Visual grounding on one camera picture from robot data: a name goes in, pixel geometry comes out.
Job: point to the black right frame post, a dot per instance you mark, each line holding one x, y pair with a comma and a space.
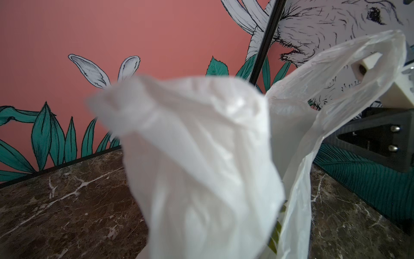
271, 28

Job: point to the yellow ripe pineapple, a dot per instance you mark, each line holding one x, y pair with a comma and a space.
274, 238

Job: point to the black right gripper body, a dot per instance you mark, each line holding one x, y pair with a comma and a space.
384, 136

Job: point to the white plastic bag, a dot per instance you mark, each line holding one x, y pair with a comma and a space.
210, 160

